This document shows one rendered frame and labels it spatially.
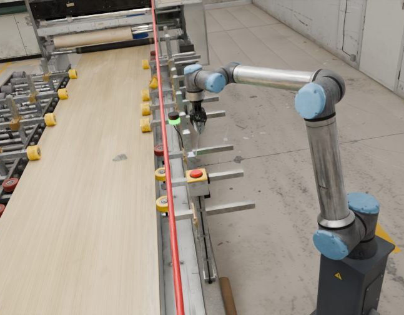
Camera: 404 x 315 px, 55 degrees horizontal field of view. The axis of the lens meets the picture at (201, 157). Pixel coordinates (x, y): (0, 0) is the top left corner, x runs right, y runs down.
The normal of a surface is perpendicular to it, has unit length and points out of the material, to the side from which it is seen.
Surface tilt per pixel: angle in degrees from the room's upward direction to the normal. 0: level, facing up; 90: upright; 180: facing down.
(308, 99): 83
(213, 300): 0
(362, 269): 0
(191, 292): 0
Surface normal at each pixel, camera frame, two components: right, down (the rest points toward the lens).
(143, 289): -0.10, -0.85
